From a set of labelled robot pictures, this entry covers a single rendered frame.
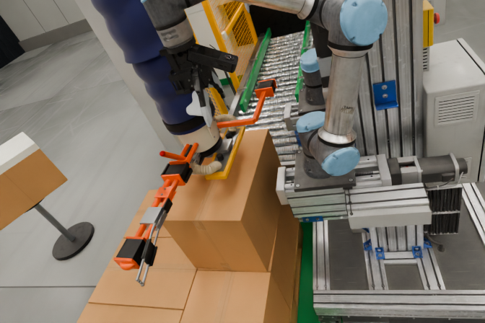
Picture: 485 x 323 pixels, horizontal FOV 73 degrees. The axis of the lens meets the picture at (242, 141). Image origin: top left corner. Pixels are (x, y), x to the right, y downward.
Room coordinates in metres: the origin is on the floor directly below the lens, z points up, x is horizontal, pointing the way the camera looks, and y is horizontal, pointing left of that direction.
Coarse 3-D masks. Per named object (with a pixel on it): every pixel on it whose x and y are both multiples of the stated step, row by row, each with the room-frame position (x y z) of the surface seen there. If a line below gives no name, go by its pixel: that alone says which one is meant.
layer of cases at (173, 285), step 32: (288, 224) 1.27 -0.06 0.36; (160, 256) 1.26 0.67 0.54; (288, 256) 1.12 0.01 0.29; (96, 288) 1.22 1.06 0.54; (128, 288) 1.14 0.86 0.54; (160, 288) 1.06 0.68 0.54; (192, 288) 0.99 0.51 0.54; (224, 288) 0.92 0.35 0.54; (256, 288) 0.85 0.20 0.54; (288, 288) 0.98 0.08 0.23; (96, 320) 1.03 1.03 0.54; (128, 320) 0.96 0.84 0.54; (160, 320) 0.90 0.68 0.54; (192, 320) 0.83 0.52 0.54; (224, 320) 0.78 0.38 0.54; (256, 320) 0.72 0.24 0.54; (288, 320) 0.85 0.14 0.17
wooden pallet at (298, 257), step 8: (296, 248) 1.25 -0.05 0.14; (296, 256) 1.20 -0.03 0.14; (296, 264) 1.23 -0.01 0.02; (296, 272) 1.18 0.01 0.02; (296, 280) 1.12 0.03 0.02; (296, 288) 1.08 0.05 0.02; (296, 296) 1.03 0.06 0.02; (296, 304) 0.99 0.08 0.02; (296, 312) 0.94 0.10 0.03; (296, 320) 0.91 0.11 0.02
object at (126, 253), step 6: (126, 240) 0.78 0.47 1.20; (132, 240) 0.77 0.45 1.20; (138, 240) 0.76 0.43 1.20; (144, 240) 0.76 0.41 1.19; (126, 246) 0.76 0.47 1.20; (132, 246) 0.75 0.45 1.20; (138, 246) 0.74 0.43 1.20; (120, 252) 0.74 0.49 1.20; (126, 252) 0.73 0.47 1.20; (132, 252) 0.72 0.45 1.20; (138, 252) 0.72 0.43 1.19; (114, 258) 0.73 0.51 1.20; (120, 258) 0.72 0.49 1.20; (126, 258) 0.71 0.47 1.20; (132, 258) 0.70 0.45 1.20; (138, 258) 0.71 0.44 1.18; (138, 264) 0.70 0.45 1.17
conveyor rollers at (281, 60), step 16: (304, 32) 3.48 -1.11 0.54; (272, 48) 3.39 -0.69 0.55; (288, 48) 3.22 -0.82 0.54; (272, 64) 3.03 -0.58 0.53; (288, 64) 2.88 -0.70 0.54; (256, 80) 2.84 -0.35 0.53; (288, 80) 2.62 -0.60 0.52; (304, 80) 2.48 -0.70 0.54; (256, 96) 2.58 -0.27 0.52; (288, 96) 2.37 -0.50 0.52; (240, 112) 2.38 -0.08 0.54; (272, 112) 2.18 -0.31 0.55; (256, 128) 2.06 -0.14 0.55; (272, 128) 2.00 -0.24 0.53; (288, 144) 1.78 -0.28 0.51; (288, 160) 1.60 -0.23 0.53
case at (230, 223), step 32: (256, 160) 1.22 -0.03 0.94; (192, 192) 1.19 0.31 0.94; (224, 192) 1.10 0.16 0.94; (256, 192) 1.09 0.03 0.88; (192, 224) 1.02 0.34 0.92; (224, 224) 0.94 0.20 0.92; (256, 224) 0.99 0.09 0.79; (192, 256) 1.08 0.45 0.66; (224, 256) 0.99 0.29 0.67; (256, 256) 0.91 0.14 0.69
